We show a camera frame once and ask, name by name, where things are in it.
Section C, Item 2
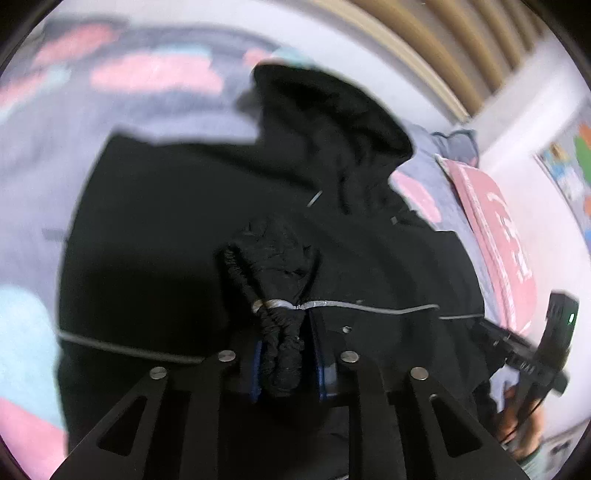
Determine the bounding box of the pink pillow with white print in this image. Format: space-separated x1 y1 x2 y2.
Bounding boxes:
436 154 540 337

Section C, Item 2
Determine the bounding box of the dark grey cushion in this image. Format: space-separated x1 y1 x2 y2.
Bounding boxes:
431 129 481 168

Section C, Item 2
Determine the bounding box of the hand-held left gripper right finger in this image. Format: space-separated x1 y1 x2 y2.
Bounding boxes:
309 318 532 480

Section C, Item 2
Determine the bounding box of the black hooded jacket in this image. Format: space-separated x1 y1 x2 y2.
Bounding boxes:
56 62 502 480

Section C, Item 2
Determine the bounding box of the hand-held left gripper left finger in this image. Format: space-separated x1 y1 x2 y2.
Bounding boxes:
50 340 265 480

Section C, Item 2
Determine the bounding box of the colourful wall poster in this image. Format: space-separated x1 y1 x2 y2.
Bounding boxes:
536 120 591 254

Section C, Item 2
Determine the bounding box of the wooden slatted headboard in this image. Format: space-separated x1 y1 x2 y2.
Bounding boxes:
318 0 548 121

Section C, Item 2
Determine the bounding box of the white bed sheet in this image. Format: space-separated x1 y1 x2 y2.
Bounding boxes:
259 0 467 134

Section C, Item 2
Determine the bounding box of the grey blanket with pink clouds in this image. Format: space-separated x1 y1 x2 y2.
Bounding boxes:
0 18 504 467

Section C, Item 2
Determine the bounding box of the person's right hand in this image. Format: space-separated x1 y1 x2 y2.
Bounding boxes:
501 385 549 462

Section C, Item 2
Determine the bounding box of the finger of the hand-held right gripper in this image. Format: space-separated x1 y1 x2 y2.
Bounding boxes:
475 318 514 360

